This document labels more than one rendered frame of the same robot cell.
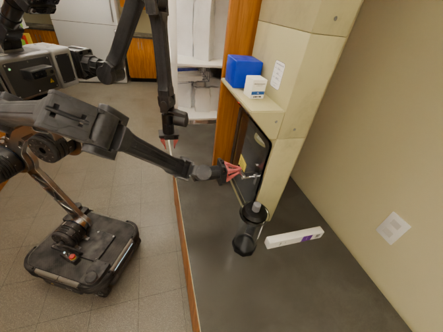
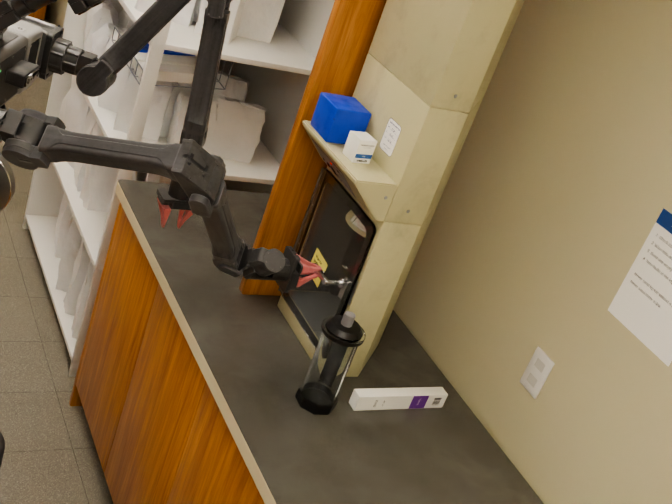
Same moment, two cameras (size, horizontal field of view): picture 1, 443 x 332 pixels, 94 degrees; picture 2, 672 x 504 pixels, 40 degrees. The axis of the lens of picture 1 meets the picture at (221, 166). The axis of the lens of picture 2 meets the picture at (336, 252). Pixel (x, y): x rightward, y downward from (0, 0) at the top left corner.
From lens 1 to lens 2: 150 cm
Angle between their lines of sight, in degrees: 17
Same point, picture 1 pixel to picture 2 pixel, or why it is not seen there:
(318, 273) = (433, 446)
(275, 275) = (367, 441)
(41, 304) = not seen: outside the picture
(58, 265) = not seen: outside the picture
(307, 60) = (426, 131)
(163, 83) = (199, 112)
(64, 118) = (195, 167)
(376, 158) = (522, 270)
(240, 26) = (340, 52)
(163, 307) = not seen: outside the picture
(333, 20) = (453, 97)
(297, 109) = (413, 184)
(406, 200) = (550, 327)
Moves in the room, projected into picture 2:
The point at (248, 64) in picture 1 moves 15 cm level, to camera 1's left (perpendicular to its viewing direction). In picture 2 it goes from (351, 115) to (292, 97)
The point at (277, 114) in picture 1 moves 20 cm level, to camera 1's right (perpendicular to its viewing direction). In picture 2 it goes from (388, 189) to (467, 210)
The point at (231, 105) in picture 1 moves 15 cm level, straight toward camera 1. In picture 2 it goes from (305, 162) to (308, 186)
